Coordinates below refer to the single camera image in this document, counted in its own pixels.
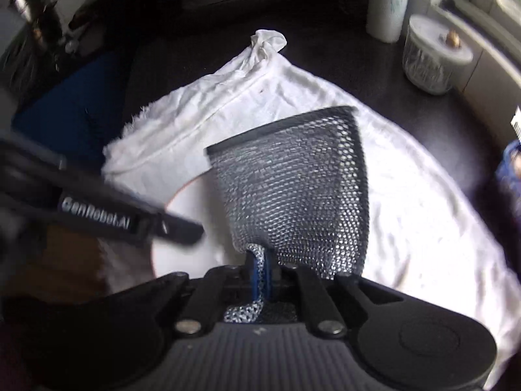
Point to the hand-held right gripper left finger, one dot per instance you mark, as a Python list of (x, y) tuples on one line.
[(257, 277)]

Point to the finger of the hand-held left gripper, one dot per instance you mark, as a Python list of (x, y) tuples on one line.
[(179, 230)]

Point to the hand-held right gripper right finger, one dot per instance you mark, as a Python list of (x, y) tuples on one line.
[(285, 282)]

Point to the white ceramic bowl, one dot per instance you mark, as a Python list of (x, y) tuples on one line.
[(191, 252)]

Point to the silver mesh dishcloth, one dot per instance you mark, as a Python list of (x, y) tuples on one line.
[(293, 179)]

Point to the dark blue cloth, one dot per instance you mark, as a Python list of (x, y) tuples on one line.
[(73, 114)]

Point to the white cloth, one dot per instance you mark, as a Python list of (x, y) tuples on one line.
[(285, 89)]

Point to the shiny metal pot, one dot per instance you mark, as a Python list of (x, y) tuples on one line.
[(34, 6)]

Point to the glass jar with lid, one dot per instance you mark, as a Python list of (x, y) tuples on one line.
[(427, 69)]

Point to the white paper towel roll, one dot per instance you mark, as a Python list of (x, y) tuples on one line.
[(386, 8)]

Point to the small brown ginger piece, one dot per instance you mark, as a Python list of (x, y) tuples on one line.
[(452, 39)]

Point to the window frame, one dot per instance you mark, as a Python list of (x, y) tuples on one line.
[(480, 12)]

